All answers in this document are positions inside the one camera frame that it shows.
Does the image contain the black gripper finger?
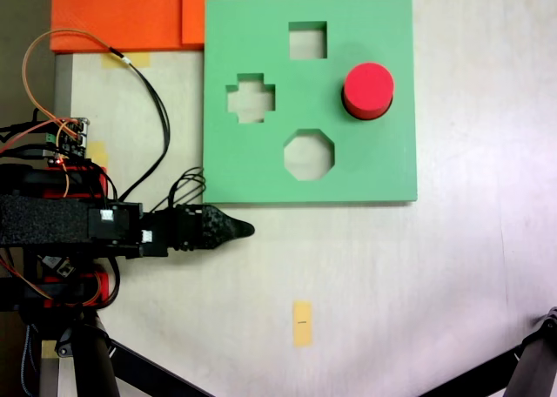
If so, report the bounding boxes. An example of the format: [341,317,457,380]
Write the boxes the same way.
[199,204,256,251]

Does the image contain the red cylinder block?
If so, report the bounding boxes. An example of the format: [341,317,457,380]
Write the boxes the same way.
[340,62,396,122]

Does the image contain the large orange flat block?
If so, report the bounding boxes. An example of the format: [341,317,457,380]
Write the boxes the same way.
[50,0,205,53]

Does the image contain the long yellow tape strip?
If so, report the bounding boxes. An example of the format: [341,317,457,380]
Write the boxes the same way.
[292,300,314,348]

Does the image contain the small circuit board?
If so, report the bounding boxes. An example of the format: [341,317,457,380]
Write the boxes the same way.
[43,117,91,165]

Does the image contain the wide yellow tape piece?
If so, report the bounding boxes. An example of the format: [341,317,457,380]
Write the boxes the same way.
[102,51,151,70]

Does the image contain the green shape sorter board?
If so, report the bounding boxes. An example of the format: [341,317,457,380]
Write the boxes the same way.
[201,0,419,206]

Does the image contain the notched black tripod leg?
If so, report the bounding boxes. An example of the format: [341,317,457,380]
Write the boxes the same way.
[507,305,557,397]

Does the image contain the black gripper wires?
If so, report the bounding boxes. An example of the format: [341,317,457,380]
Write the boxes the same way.
[150,166,206,218]

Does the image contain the thin black cable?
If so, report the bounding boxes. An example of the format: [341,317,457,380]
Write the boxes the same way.
[107,46,171,202]

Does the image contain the black usb cable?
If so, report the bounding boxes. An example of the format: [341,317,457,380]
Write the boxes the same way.
[0,145,56,159]

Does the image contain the black white braided cable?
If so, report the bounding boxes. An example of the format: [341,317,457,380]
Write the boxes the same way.
[19,322,38,396]

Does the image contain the thin orange wire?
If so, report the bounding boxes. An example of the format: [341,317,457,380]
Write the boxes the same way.
[21,29,114,128]

